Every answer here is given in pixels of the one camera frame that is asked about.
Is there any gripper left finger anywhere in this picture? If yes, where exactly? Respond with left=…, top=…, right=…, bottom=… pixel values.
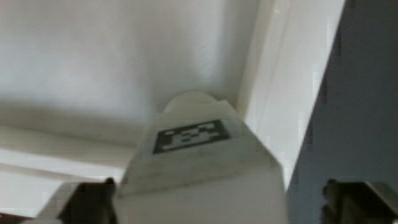
left=58, top=178, right=118, bottom=224

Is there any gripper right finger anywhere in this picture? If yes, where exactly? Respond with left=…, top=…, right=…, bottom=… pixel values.
left=322, top=179, right=398, bottom=224

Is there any white table leg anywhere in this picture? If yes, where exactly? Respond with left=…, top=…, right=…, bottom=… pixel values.
left=114, top=92, right=289, bottom=224

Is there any white square tabletop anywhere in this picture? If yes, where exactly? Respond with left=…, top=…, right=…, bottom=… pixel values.
left=0, top=0, right=281, bottom=168

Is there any white U-shaped obstacle fence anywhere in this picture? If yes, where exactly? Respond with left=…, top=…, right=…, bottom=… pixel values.
left=0, top=0, right=345, bottom=216

